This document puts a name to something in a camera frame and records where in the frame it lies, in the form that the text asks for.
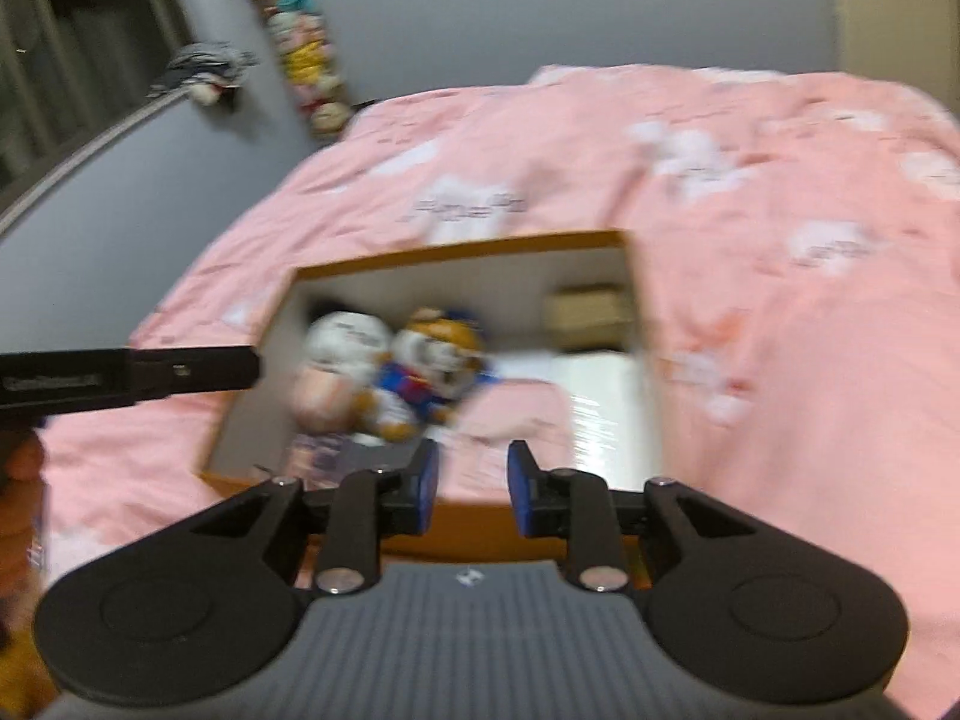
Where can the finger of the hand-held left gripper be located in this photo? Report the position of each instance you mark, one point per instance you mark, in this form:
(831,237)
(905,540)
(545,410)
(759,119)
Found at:
(199,371)

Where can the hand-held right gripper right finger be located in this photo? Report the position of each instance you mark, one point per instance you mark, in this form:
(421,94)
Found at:
(519,491)

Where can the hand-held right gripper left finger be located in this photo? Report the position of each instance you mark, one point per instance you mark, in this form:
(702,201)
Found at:
(427,487)

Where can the printed picture card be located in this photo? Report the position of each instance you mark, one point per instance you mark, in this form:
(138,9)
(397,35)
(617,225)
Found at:
(324,456)

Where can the white cylindrical tube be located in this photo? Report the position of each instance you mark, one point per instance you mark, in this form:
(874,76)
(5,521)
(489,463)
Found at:
(607,420)

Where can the orange cardboard box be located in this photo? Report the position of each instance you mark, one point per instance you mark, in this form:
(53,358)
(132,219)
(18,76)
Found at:
(450,360)

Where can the small gold box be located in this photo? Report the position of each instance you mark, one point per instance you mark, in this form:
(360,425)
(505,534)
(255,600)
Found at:
(589,315)

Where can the person's left hand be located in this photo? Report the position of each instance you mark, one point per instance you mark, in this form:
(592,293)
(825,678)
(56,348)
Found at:
(21,457)

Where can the pink packet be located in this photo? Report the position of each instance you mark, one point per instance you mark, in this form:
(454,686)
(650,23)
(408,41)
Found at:
(510,427)

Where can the tiger plush toy blue outfit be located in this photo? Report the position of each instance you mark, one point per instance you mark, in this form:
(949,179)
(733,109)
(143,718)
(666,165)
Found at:
(424,379)

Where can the white pink striped plush toy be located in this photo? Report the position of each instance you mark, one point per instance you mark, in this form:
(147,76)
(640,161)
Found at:
(337,367)

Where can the grey cloth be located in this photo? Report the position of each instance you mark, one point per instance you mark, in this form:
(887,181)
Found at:
(202,67)

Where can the pink printed blanket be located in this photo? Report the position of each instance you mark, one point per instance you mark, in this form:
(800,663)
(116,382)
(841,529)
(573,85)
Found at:
(750,240)

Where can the hanging column of plush toys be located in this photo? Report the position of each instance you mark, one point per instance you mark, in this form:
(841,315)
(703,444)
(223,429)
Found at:
(300,30)

